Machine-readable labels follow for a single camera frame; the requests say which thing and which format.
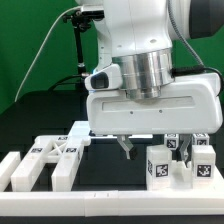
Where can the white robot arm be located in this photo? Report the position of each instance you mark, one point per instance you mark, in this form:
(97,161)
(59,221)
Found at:
(132,91)

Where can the white U-shaped border fence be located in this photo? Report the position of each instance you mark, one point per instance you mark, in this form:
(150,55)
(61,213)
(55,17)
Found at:
(107,203)

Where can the white chair back frame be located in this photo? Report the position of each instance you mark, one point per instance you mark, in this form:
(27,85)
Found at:
(65,152)

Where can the black camera stand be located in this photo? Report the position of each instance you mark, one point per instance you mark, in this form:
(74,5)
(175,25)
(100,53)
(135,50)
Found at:
(81,22)

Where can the white tagged cube right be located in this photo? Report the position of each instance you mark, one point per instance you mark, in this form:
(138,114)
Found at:
(200,139)

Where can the white tagged cube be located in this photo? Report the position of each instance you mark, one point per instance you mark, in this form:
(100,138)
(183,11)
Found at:
(200,139)
(171,141)

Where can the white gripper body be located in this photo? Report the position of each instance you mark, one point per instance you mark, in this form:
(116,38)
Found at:
(190,104)

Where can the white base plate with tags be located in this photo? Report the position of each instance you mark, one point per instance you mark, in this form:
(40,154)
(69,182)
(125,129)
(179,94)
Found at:
(82,128)

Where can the white tagged cube left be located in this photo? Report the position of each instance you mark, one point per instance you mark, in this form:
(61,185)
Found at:
(171,141)

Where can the grey camera on stand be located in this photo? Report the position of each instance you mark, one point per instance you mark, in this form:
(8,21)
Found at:
(92,9)

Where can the white chair seat part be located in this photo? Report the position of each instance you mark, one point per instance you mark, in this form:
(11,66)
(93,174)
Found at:
(180,176)

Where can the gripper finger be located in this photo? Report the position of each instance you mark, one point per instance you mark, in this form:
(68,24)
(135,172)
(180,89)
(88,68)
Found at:
(185,142)
(129,148)

